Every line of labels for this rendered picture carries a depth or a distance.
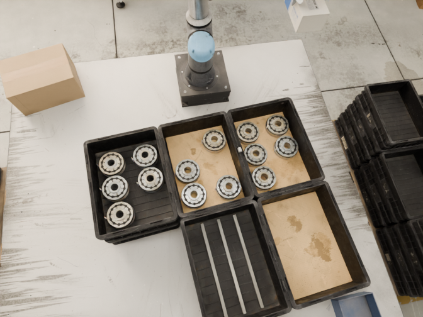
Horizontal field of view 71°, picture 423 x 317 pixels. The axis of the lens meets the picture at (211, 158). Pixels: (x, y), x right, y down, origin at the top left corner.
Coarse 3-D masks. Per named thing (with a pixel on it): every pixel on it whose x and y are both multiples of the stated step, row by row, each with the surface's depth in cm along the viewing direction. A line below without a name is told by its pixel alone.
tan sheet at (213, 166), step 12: (192, 132) 133; (204, 132) 133; (168, 144) 130; (180, 144) 130; (192, 144) 130; (180, 156) 128; (192, 156) 128; (204, 156) 129; (216, 156) 129; (228, 156) 129; (204, 168) 126; (216, 168) 127; (228, 168) 127; (204, 180) 124; (216, 180) 125; (180, 192) 122; (216, 192) 123; (240, 192) 123; (204, 204) 121; (216, 204) 121
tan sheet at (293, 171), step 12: (252, 120) 136; (264, 120) 137; (264, 132) 134; (288, 132) 135; (264, 144) 132; (276, 156) 130; (300, 156) 131; (252, 168) 128; (276, 168) 128; (288, 168) 128; (300, 168) 129; (264, 180) 126; (276, 180) 126; (288, 180) 126; (300, 180) 127
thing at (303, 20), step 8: (288, 0) 131; (304, 0) 124; (312, 0) 124; (320, 0) 125; (288, 8) 133; (296, 8) 125; (304, 8) 122; (312, 8) 123; (320, 8) 123; (296, 16) 126; (304, 16) 121; (312, 16) 122; (320, 16) 123; (328, 16) 124; (296, 24) 127; (304, 24) 125; (312, 24) 126; (320, 24) 127; (296, 32) 129
